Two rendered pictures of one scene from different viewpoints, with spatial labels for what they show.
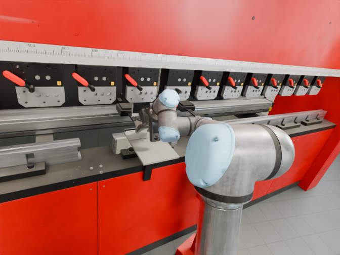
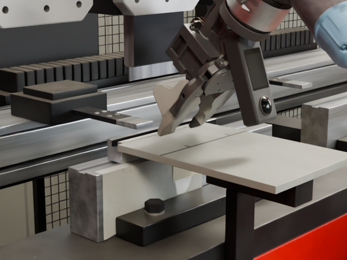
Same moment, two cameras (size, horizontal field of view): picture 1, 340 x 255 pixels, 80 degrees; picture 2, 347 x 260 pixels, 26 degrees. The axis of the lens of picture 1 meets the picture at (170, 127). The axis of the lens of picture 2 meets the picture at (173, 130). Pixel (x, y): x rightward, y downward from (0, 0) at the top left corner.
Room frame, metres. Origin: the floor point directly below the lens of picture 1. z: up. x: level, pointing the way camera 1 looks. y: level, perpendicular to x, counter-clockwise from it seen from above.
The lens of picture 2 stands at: (-0.10, 0.37, 1.27)
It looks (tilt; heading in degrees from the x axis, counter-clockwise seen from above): 14 degrees down; 347
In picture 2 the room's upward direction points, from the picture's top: straight up
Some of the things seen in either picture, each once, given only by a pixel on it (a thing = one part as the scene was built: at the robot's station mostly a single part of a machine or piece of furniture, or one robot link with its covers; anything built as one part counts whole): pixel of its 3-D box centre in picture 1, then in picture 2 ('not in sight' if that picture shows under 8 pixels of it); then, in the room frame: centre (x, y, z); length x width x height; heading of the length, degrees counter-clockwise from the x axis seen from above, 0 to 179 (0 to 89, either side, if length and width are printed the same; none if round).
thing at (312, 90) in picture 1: (312, 84); not in sight; (1.82, -1.15, 1.26); 0.15 x 0.09 x 0.17; 124
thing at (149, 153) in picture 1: (150, 144); (234, 152); (0.82, 0.08, 1.00); 0.26 x 0.18 x 0.01; 34
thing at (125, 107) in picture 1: (131, 113); (88, 106); (1.09, 0.24, 1.01); 0.26 x 0.12 x 0.05; 34
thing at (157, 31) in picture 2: (141, 107); (154, 43); (0.95, 0.16, 1.13); 0.10 x 0.02 x 0.10; 124
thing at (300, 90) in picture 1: (300, 84); not in sight; (1.71, -0.98, 1.26); 0.15 x 0.09 x 0.17; 124
